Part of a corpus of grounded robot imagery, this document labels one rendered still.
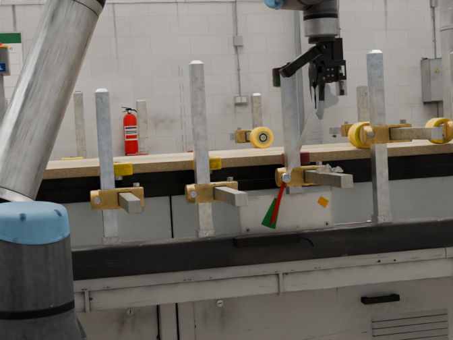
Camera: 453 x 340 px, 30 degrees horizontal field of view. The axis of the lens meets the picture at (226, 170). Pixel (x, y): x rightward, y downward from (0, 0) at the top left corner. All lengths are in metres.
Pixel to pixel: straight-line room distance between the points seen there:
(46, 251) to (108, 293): 0.80
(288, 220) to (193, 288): 0.31
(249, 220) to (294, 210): 0.13
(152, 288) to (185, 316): 0.26
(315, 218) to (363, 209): 0.32
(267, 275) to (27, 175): 0.88
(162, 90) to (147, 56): 0.41
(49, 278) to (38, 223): 0.10
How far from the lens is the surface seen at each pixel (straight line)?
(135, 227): 2.43
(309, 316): 2.61
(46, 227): 1.47
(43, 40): 1.74
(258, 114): 3.38
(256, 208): 2.25
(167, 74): 9.55
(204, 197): 2.22
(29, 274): 1.47
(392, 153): 2.59
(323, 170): 2.11
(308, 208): 2.29
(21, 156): 1.67
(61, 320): 1.51
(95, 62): 9.44
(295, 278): 2.34
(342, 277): 2.38
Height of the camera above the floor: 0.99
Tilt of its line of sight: 3 degrees down
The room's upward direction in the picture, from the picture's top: 3 degrees counter-clockwise
